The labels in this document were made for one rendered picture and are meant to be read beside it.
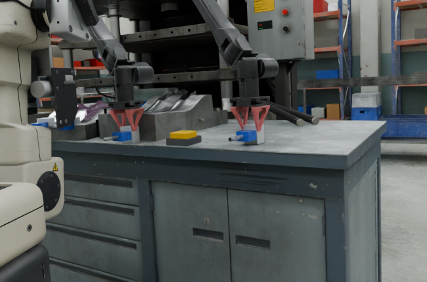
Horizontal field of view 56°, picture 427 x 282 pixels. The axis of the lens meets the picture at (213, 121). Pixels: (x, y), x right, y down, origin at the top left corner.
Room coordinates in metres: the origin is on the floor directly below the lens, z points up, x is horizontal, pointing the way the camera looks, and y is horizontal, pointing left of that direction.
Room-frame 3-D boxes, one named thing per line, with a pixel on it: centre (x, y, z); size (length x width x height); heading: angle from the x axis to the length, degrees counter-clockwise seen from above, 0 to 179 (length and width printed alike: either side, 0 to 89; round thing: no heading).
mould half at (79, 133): (1.69, 0.53, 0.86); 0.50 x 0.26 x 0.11; 167
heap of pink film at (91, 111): (1.69, 0.52, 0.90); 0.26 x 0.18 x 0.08; 167
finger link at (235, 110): (1.16, -0.10, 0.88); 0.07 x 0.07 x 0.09; 49
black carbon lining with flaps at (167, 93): (1.57, 0.19, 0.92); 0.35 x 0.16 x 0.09; 149
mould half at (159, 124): (1.58, 0.18, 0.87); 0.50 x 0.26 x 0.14; 149
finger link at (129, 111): (1.29, 0.27, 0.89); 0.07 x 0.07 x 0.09; 58
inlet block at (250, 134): (1.13, -0.09, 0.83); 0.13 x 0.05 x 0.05; 139
